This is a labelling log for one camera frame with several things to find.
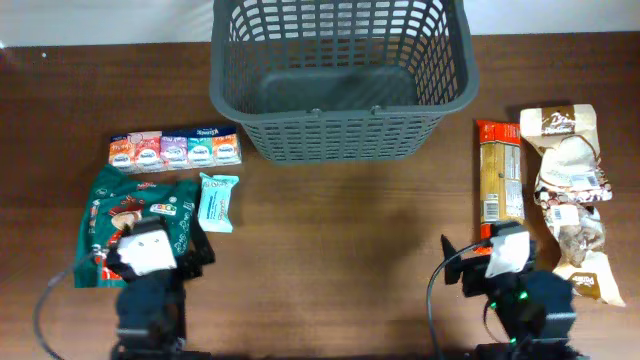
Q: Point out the red spaghetti packet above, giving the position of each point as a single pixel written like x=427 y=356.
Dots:
x=500 y=182

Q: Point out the green coffee bag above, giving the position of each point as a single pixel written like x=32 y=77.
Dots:
x=116 y=202

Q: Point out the light blue snack bar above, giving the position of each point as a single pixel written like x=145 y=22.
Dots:
x=213 y=212

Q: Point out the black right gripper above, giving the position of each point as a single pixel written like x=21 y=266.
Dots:
x=473 y=273

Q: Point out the grey plastic basket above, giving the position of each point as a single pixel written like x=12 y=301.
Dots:
x=321 y=81

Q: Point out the beige brown snack bag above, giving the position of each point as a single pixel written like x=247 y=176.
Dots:
x=570 y=181

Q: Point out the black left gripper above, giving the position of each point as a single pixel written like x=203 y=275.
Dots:
x=188 y=260

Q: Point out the colourful tissue multipack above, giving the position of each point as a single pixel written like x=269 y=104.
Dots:
x=160 y=151

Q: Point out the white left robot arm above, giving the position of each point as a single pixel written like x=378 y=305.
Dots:
x=151 y=308

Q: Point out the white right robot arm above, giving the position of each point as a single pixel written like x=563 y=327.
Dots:
x=534 y=308

